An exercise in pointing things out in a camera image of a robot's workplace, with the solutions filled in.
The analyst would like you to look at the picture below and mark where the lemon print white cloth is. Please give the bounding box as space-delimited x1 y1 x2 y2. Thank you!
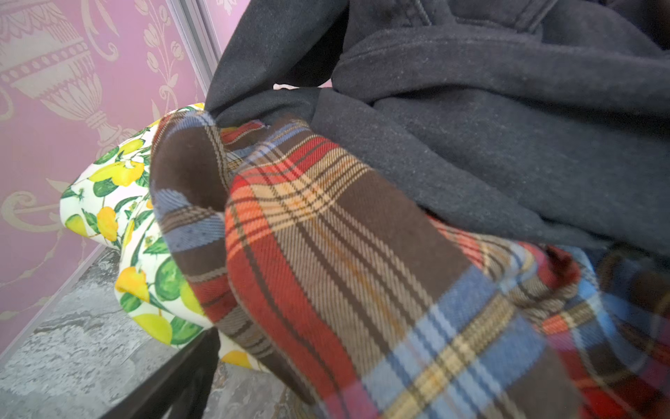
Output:
59 102 252 370

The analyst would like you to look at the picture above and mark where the dark grey cloth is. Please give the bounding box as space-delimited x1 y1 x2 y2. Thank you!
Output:
206 1 669 255

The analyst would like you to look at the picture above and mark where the red brown plaid cloth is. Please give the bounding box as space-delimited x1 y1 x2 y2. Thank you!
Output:
149 110 669 418

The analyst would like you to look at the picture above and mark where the grey aluminium corner post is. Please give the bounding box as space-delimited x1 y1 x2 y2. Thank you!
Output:
167 0 221 94

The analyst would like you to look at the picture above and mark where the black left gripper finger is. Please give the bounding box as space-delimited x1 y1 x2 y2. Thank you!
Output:
102 328 220 419

